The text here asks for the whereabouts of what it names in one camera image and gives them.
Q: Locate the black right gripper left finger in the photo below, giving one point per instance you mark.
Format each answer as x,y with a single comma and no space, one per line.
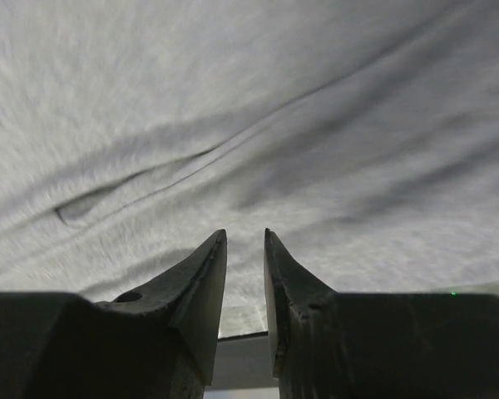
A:
164,332

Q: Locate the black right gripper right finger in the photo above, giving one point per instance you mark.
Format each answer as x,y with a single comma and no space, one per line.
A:
290,291

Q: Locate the grey t-shirt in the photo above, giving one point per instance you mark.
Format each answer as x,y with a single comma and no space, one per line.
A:
364,133

